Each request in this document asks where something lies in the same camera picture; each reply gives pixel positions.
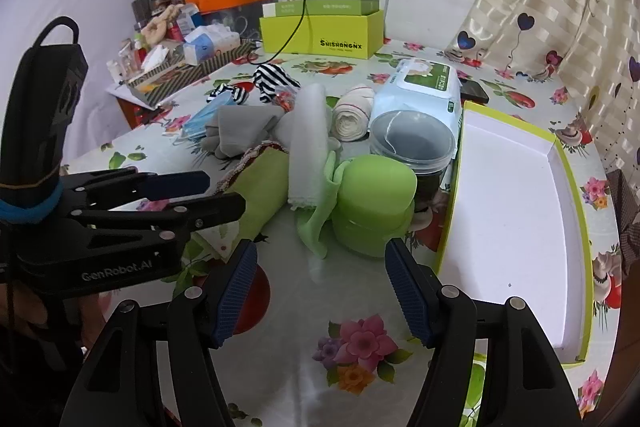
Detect green towel with patterned trim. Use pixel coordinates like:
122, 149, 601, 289
208, 141, 288, 257

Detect blue face mask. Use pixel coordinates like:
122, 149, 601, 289
180, 98, 235, 141

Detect grey white socks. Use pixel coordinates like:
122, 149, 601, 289
200, 105, 293, 159

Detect light green cloth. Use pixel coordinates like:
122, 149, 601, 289
295, 150, 349, 259

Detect white towel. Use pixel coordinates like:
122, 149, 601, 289
288, 83, 330, 209

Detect white tray green rim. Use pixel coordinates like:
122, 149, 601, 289
435, 102, 593, 367

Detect black white striped sock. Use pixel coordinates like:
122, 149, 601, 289
252, 63, 300, 103

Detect striped tray of toiletries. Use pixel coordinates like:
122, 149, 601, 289
107, 41, 255, 109

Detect small striped sock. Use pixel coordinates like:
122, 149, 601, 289
206, 83, 250, 105

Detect green round plastic container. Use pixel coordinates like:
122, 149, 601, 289
331, 154, 418, 259

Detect rolled beige bandage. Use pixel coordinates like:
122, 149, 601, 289
332, 84, 375, 142

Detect brown checked cloth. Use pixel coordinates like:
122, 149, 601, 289
606, 169, 640, 279

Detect lime green cardboard box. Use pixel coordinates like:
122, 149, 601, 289
260, 11, 384, 60

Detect green flat carton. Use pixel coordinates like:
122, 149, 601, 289
262, 0, 380, 17

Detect clear lidded plastic tub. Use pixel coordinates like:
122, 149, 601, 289
369, 109, 457, 202

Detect wet wipes pack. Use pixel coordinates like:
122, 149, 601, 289
370, 58, 462, 136

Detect black smartphone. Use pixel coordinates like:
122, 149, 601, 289
460, 80, 489, 105

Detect cream curtain with hearts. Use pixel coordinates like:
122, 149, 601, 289
445, 0, 639, 184

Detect black power cable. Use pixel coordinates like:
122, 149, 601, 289
249, 0, 314, 65

